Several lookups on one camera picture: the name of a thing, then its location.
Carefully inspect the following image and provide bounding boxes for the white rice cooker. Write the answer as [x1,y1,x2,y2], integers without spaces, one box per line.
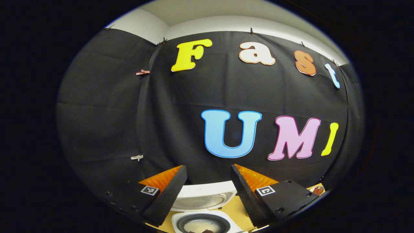
[171,181,243,233]

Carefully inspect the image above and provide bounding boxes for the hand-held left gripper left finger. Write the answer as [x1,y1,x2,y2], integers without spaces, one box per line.
[103,165,188,227]

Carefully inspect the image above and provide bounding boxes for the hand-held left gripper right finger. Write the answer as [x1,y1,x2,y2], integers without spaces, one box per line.
[230,164,324,227]

